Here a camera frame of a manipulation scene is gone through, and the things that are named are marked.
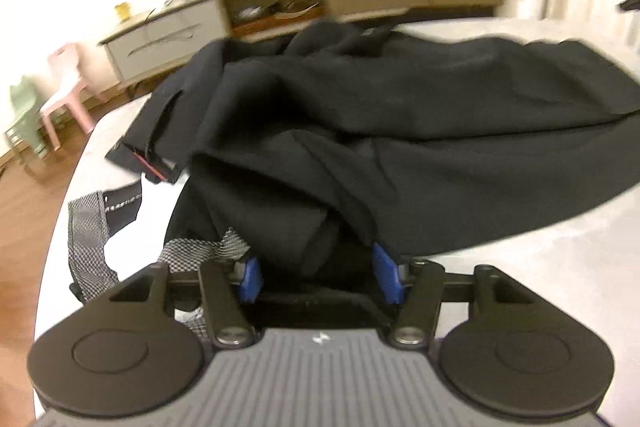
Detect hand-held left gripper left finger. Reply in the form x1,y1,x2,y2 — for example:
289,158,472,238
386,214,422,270
107,256,264,350

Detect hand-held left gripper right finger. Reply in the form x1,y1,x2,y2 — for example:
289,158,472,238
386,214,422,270
371,242,538,350

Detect black pants with mesh lining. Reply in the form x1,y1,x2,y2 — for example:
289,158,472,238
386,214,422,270
67,19,640,344

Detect pink plastic child chair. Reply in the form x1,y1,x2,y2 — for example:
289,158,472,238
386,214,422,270
39,42,107,151

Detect long beige tv cabinet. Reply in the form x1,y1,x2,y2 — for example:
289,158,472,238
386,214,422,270
97,0,508,100

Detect green plastic child chair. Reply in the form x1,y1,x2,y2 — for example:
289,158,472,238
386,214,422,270
4,76,51,168

